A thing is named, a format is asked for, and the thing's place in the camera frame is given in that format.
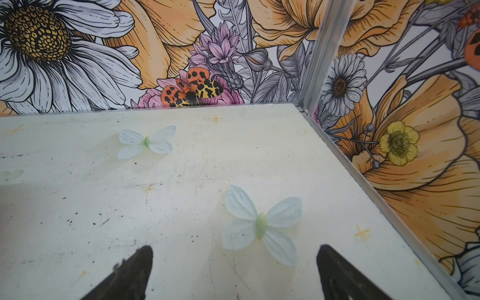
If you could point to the aluminium table edge rail right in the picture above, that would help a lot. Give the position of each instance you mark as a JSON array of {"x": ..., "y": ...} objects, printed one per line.
[{"x": 445, "y": 281}]

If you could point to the aluminium corner post right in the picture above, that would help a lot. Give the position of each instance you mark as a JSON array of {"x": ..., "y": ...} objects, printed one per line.
[{"x": 324, "y": 51}]

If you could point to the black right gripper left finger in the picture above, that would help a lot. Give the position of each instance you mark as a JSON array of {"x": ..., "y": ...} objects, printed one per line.
[{"x": 128, "y": 280}]

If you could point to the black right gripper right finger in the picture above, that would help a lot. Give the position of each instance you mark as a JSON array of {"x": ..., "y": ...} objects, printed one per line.
[{"x": 340, "y": 280}]

